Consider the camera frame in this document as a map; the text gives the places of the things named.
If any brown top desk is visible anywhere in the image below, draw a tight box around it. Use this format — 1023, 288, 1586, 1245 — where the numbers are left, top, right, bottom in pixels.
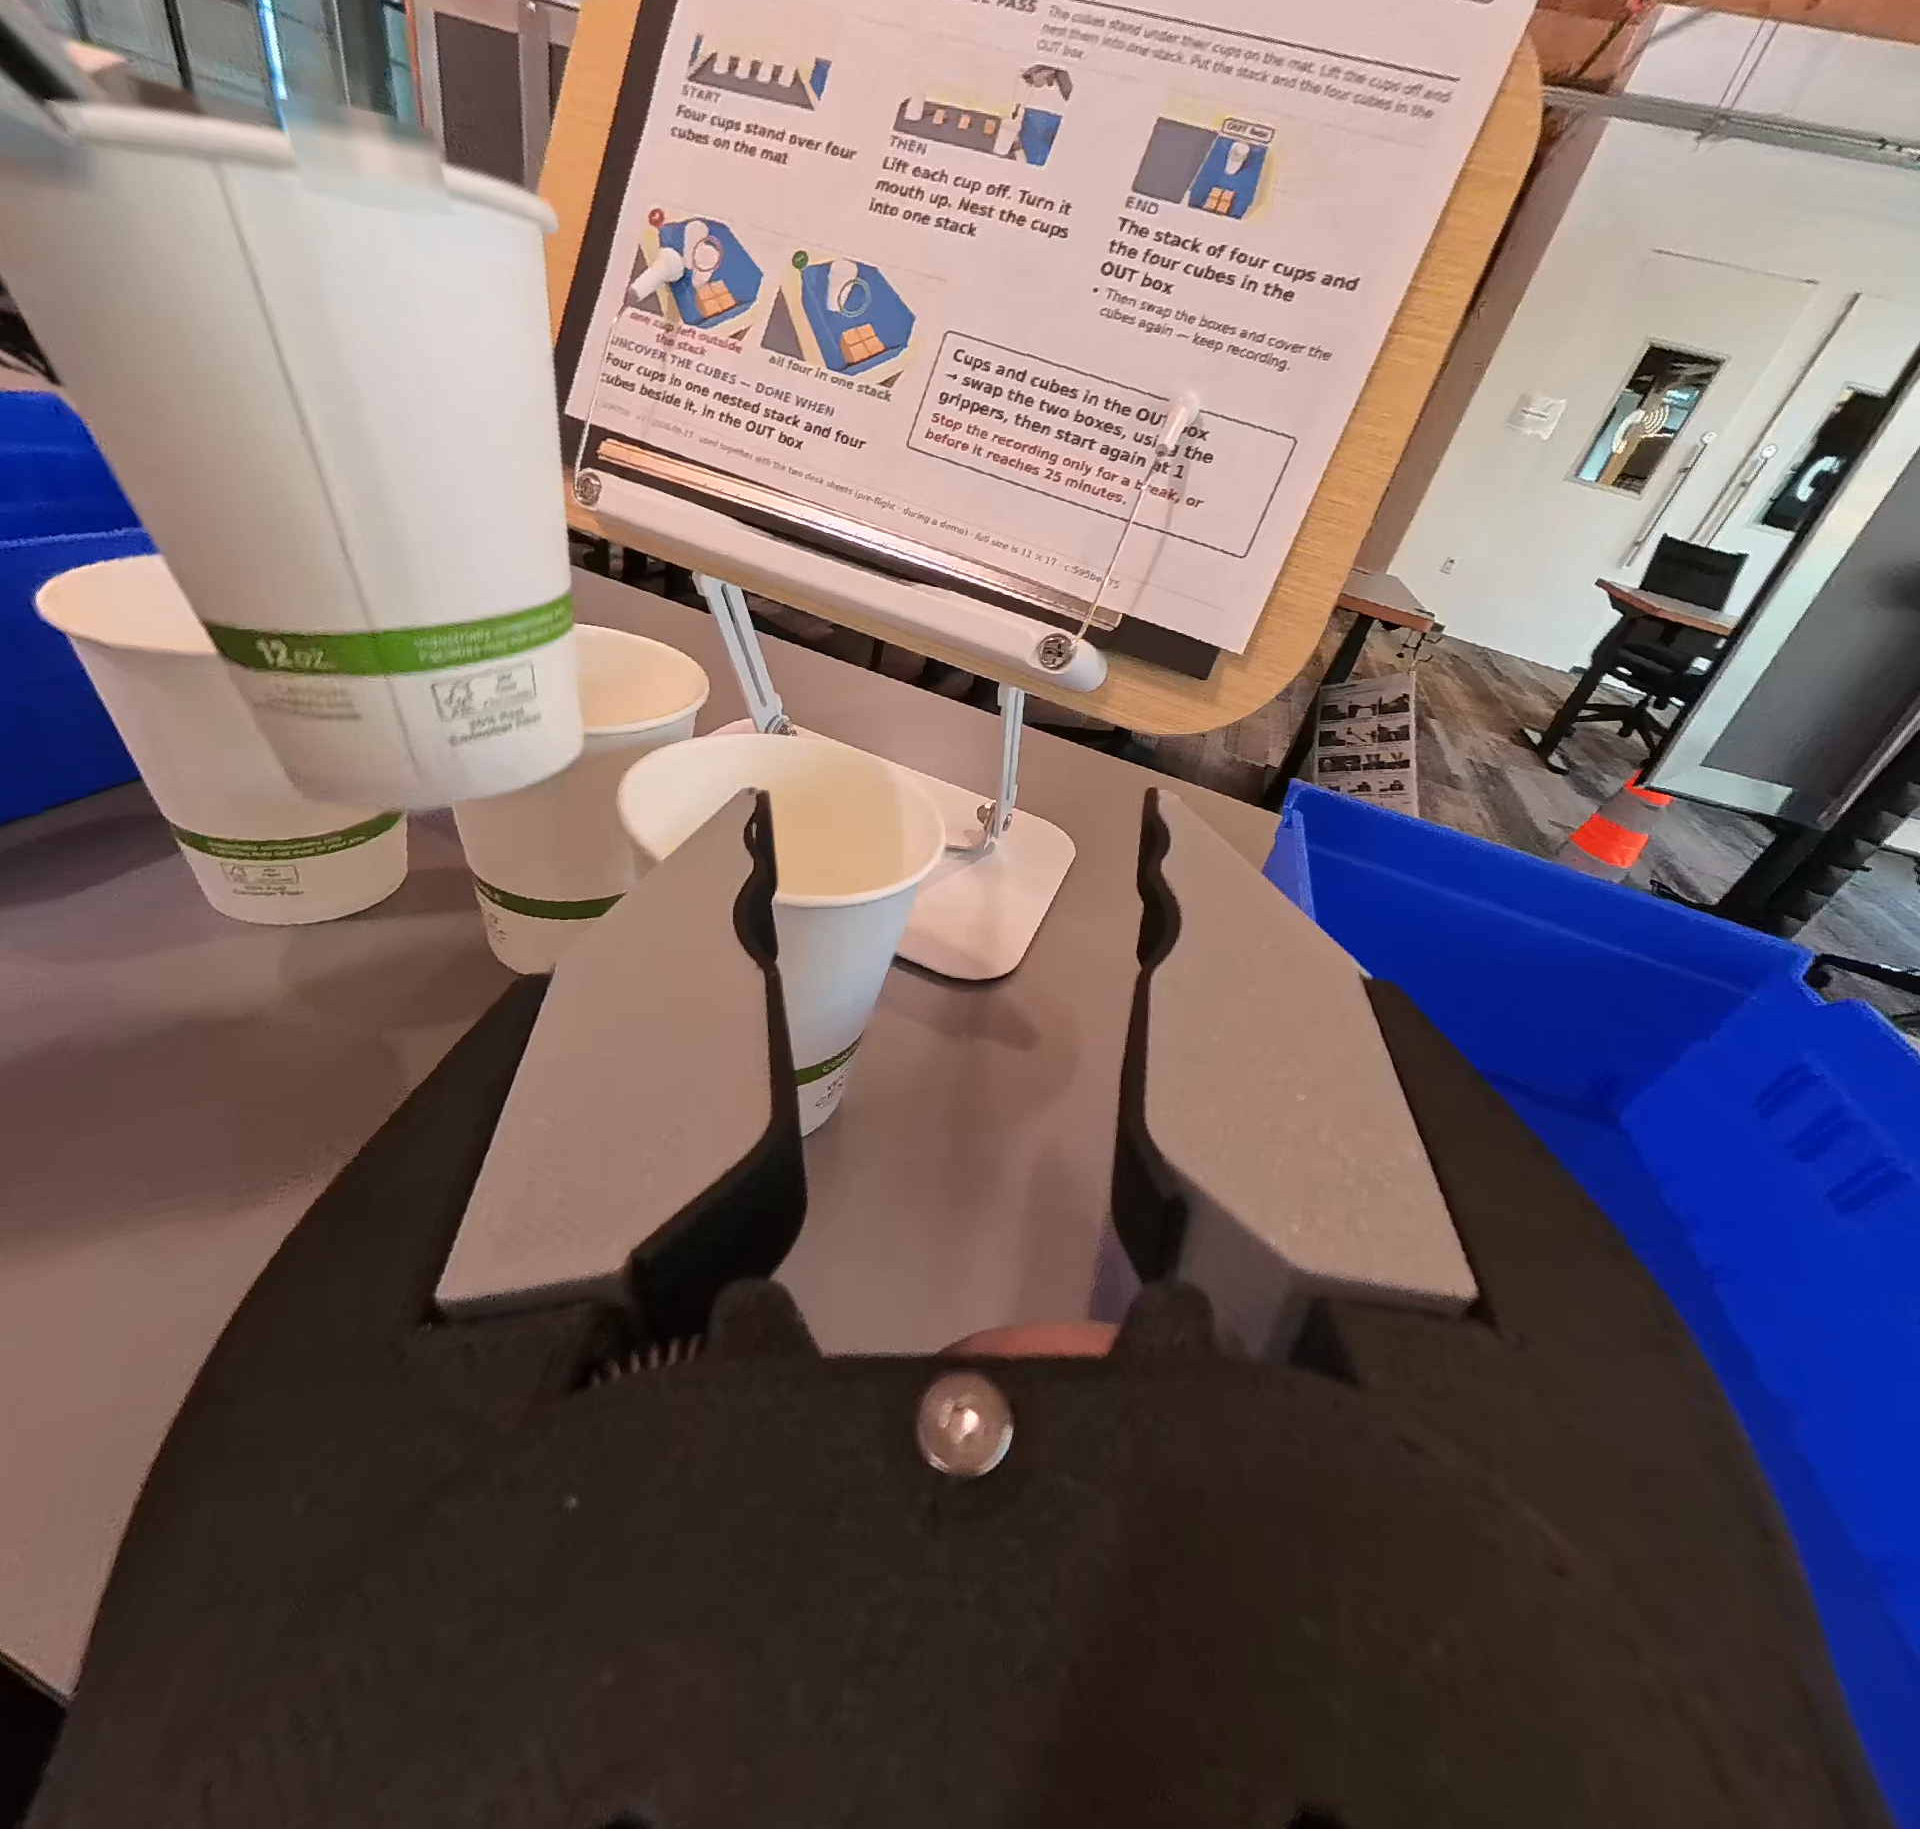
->
1334, 566, 1439, 659

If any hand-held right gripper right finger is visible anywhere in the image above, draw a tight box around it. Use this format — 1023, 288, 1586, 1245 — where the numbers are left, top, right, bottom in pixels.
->
1115, 784, 1483, 1355

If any black chair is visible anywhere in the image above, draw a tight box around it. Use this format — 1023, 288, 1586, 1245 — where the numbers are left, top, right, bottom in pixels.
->
1533, 535, 1750, 784

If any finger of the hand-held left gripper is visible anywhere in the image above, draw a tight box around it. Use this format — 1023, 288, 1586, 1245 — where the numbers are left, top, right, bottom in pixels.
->
0, 0, 96, 167

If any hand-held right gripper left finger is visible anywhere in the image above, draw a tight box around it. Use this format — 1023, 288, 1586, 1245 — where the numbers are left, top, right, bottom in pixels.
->
435, 784, 806, 1322

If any instruction sheet on stand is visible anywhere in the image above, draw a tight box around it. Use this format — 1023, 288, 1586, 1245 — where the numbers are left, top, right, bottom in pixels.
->
535, 0, 1544, 982

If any blue plastic bin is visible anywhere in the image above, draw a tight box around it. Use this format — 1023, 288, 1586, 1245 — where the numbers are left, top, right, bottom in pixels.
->
0, 389, 152, 825
1262, 775, 1920, 1811

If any grey framed partition panel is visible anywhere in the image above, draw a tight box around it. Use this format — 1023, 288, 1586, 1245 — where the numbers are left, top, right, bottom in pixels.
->
407, 0, 577, 186
1644, 356, 1920, 834

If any printed leaflet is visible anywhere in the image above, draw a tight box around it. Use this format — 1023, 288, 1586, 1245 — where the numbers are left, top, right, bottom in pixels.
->
1314, 665, 1422, 817

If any orange floor cone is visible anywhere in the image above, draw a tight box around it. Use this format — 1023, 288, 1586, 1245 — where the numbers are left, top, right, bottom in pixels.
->
1570, 775, 1675, 869

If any printed instruction sheet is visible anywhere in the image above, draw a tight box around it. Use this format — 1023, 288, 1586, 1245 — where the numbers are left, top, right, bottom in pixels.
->
562, 0, 1576, 654

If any white paper cup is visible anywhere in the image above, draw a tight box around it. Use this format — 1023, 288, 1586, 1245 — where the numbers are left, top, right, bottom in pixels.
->
32, 551, 407, 923
448, 627, 712, 976
0, 98, 585, 813
617, 740, 944, 1137

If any wooden desk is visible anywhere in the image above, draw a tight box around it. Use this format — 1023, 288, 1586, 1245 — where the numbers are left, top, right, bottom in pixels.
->
1594, 575, 1741, 638

